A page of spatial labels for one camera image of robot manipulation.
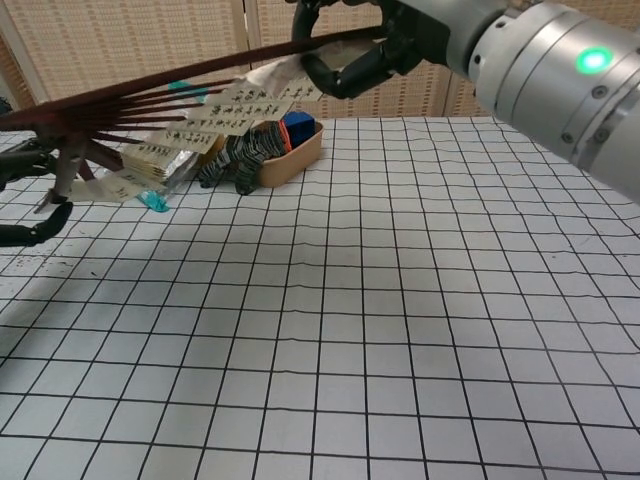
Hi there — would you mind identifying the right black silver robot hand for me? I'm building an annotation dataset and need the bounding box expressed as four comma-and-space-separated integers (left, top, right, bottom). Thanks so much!
291, 0, 506, 100

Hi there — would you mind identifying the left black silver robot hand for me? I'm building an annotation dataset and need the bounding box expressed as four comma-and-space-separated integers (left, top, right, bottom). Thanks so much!
0, 137, 74, 247

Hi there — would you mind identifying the red-ribbed paper folding fan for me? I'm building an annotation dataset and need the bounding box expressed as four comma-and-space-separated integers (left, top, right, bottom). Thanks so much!
0, 24, 396, 216

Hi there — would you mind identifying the blue box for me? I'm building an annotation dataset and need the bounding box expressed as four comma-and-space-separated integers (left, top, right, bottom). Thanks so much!
281, 110, 316, 148

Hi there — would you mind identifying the teal silver snack bag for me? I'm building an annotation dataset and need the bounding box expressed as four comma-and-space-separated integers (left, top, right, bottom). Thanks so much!
136, 78, 221, 216

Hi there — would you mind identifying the oval wooden tray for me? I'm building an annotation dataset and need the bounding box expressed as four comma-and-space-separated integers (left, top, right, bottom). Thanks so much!
252, 122, 325, 189

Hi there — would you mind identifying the white black grid tablecloth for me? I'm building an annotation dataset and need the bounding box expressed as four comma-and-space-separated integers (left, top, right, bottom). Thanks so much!
0, 115, 640, 480

